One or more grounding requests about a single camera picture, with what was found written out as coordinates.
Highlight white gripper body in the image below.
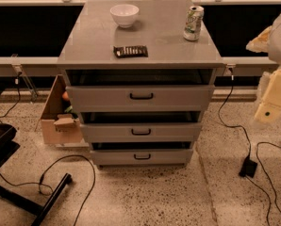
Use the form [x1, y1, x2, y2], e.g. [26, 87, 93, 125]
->
[255, 67, 281, 123]

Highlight grey bottom drawer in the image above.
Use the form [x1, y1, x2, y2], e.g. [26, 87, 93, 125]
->
[90, 149, 193, 166]

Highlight grey drawer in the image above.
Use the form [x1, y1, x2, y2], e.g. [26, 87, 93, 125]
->
[90, 149, 193, 166]
[80, 123, 201, 143]
[66, 86, 214, 112]

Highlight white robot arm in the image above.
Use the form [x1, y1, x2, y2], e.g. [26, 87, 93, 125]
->
[246, 14, 281, 123]

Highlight grey drawer cabinet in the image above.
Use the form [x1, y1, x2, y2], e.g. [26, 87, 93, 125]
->
[58, 0, 223, 166]

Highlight grey middle drawer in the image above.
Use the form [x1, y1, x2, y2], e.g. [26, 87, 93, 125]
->
[80, 123, 201, 143]

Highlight grey top drawer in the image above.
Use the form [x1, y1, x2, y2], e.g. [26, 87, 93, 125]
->
[66, 86, 214, 112]

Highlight white green soda can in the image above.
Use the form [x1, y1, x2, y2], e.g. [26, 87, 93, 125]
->
[183, 6, 204, 41]

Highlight dark snack bar packet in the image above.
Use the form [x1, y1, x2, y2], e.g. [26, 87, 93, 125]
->
[113, 45, 148, 58]

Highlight white bowl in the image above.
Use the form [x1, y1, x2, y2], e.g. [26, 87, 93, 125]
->
[110, 4, 140, 28]

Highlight brown cardboard box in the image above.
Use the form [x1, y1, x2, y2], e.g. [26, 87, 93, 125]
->
[41, 74, 83, 146]

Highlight black chair base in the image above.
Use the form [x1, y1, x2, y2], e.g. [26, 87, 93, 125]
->
[0, 90, 76, 226]

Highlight grey railing beam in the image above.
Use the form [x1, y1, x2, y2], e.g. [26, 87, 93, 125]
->
[0, 0, 281, 78]

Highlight black cable on right floor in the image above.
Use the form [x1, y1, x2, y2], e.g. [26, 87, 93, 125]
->
[244, 141, 281, 226]

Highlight black cable on floor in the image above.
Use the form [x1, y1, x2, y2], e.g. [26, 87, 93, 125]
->
[0, 154, 97, 226]
[244, 141, 281, 226]

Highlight black cable on left floor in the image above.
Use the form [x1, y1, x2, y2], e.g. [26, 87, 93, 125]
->
[0, 154, 97, 226]

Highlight black cable at left wall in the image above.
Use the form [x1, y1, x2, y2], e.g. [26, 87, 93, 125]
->
[0, 71, 24, 124]

